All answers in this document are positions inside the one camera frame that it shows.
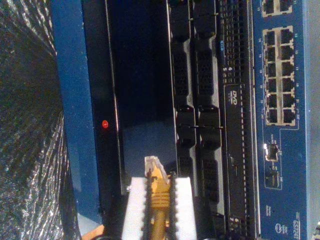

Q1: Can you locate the yellow network cable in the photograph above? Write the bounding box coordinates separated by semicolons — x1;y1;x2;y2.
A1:
144;155;174;240

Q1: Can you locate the blue metal shelf plate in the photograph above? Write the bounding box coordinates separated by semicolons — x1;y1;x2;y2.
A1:
51;0;105;237

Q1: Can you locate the black bubble wrap mat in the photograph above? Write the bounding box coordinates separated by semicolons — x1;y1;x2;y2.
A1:
0;0;82;240

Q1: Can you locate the black rack server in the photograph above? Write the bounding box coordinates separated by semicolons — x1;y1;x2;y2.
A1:
166;0;258;240

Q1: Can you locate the black open rack chassis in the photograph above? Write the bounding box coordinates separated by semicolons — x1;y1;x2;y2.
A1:
81;0;180;221

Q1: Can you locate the blue network switch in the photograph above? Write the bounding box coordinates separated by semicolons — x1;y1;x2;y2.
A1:
251;0;311;240

